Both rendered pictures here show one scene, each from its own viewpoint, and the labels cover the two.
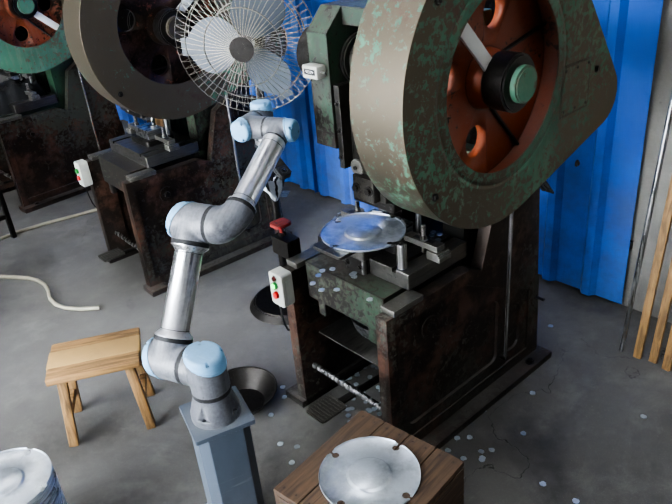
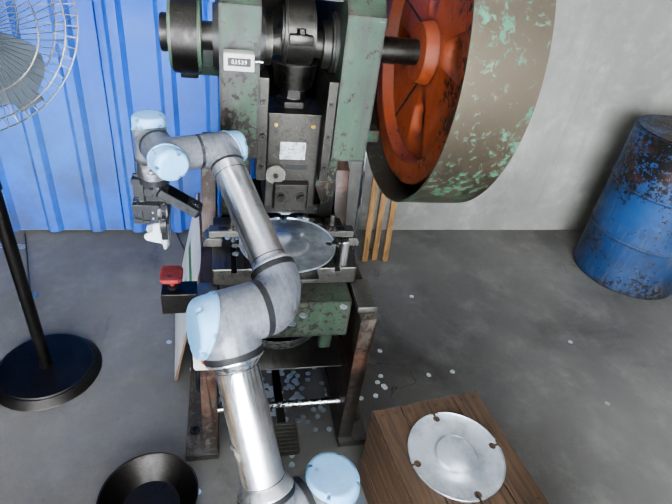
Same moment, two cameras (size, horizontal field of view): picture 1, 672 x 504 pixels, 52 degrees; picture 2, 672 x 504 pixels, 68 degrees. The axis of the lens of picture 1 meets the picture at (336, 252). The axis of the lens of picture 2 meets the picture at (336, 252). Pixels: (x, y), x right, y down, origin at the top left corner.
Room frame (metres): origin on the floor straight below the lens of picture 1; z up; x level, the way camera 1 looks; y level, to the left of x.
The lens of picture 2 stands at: (1.43, 0.98, 1.64)
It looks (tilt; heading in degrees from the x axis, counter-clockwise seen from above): 35 degrees down; 295
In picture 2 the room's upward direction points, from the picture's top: 8 degrees clockwise
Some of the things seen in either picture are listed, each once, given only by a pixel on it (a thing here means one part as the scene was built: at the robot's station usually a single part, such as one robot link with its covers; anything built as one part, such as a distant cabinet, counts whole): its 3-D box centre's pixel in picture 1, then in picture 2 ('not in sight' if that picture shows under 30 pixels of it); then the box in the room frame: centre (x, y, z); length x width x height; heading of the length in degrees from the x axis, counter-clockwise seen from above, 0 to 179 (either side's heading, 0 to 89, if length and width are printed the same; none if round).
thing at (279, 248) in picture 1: (288, 257); (181, 310); (2.26, 0.18, 0.62); 0.10 x 0.06 x 0.20; 40
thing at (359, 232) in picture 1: (363, 231); (287, 243); (2.08, -0.10, 0.78); 0.29 x 0.29 x 0.01
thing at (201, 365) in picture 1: (204, 368); (328, 490); (1.62, 0.41, 0.62); 0.13 x 0.12 x 0.14; 62
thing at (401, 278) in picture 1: (390, 245); (281, 248); (2.16, -0.20, 0.67); 0.45 x 0.30 x 0.06; 40
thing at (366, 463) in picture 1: (369, 473); (456, 453); (1.41, -0.04, 0.35); 0.29 x 0.29 x 0.01
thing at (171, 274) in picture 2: (281, 230); (172, 282); (2.27, 0.19, 0.72); 0.07 x 0.06 x 0.08; 130
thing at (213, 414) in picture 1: (213, 399); not in sight; (1.62, 0.41, 0.50); 0.15 x 0.15 x 0.10
